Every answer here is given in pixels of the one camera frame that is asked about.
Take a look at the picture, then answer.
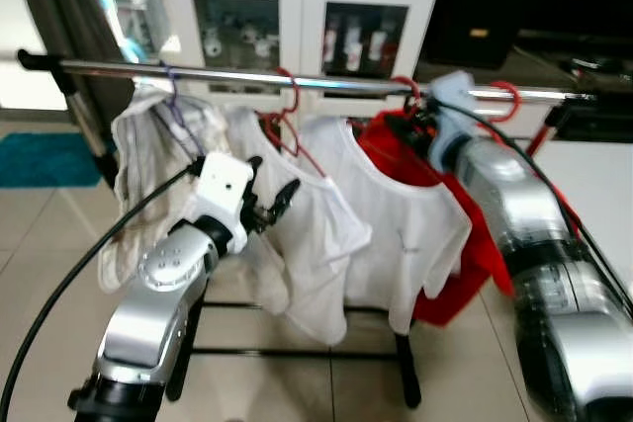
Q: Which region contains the plain red garment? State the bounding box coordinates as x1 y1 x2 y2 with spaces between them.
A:
354 111 517 329

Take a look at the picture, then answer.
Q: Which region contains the purple clothes hanger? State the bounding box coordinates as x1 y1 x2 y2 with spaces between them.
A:
158 64 207 161

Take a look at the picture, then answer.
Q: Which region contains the white t-shirt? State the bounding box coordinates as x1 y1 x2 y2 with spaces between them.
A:
223 106 373 346
297 116 474 336

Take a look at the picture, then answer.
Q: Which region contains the white checked shirt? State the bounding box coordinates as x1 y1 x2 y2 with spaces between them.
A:
97 84 238 295

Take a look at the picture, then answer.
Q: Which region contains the white low tv cabinet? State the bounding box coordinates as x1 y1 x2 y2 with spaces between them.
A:
435 32 633 143

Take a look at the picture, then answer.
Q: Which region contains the teal floor mat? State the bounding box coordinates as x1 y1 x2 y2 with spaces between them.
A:
0 131 105 189

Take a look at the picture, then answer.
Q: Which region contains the dark grey curtain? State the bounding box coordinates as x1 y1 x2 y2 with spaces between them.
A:
10 0 135 146

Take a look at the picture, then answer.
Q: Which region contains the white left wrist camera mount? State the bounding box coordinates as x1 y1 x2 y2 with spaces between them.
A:
191 152 258 245

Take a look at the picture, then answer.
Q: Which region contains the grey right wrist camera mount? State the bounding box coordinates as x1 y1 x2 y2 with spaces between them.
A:
427 70 483 171

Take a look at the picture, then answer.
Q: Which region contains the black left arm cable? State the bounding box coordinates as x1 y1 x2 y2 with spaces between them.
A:
0 157 206 422

